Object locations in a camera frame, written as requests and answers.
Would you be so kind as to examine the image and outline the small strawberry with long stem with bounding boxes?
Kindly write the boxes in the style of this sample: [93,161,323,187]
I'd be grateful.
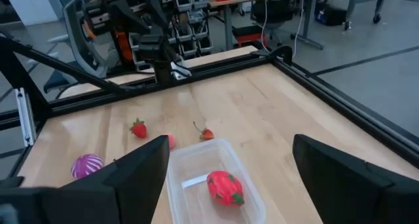
[192,121,215,141]

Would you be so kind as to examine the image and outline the clear plastic tupperware container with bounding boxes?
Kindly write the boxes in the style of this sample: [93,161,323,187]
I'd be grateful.
[165,138,268,224]

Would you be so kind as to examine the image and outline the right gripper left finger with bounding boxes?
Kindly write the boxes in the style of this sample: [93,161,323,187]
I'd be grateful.
[0,134,171,224]

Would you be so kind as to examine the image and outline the pale pink strawberry toy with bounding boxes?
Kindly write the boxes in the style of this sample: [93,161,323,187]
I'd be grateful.
[166,133,177,151]

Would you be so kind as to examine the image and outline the parts bin rack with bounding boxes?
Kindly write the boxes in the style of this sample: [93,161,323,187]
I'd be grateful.
[127,0,215,71]

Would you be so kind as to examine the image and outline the red strawberry toy green leaves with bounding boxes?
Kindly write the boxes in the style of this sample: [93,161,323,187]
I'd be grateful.
[130,117,148,140]

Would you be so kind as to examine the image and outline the black office chair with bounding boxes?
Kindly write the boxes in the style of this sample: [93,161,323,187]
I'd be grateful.
[251,0,295,47]

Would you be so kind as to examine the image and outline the red black step stool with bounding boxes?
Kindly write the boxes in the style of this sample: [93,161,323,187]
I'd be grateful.
[232,24,268,48]

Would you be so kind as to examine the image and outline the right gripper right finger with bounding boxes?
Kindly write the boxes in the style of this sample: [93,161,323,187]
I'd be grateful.
[292,134,419,224]

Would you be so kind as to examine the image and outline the white frame bracket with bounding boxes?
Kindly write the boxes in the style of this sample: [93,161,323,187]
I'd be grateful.
[14,87,37,148]

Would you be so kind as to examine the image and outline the black floor box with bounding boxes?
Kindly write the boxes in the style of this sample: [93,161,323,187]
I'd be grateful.
[314,3,348,27]

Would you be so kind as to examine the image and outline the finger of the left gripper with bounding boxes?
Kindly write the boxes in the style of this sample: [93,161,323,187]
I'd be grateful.
[149,0,172,30]
[109,0,151,35]

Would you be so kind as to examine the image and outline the orange object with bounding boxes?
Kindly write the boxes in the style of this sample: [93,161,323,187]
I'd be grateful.
[116,30,134,63]

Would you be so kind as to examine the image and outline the large red fruit toy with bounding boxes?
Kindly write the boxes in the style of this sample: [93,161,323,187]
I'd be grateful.
[206,170,246,207]

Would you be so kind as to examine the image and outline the grey office chair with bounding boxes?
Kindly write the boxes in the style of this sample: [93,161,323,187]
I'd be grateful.
[42,0,111,94]

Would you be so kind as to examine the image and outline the silver arm base bracket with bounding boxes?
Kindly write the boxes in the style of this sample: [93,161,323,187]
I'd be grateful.
[170,62,192,81]

